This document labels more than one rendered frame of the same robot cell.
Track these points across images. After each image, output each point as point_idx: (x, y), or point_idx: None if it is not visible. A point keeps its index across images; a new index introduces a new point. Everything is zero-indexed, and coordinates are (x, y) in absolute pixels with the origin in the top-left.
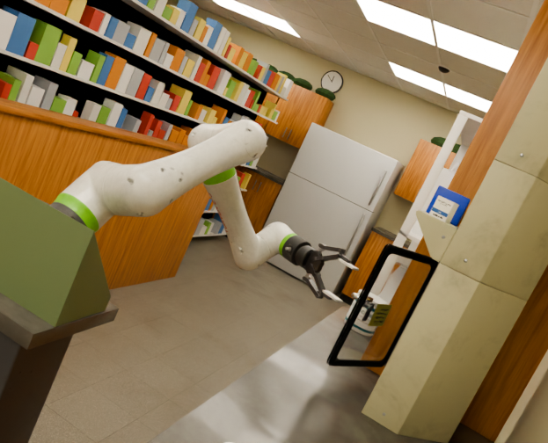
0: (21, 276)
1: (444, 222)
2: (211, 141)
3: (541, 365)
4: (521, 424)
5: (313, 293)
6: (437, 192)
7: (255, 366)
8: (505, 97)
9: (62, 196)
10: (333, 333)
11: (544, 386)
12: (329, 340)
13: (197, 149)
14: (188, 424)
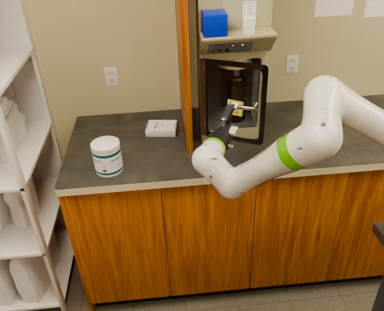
0: None
1: (272, 28)
2: (374, 105)
3: (163, 63)
4: (192, 89)
5: (230, 143)
6: (227, 20)
7: (304, 169)
8: None
9: None
10: (162, 171)
11: (192, 66)
12: (184, 168)
13: None
14: None
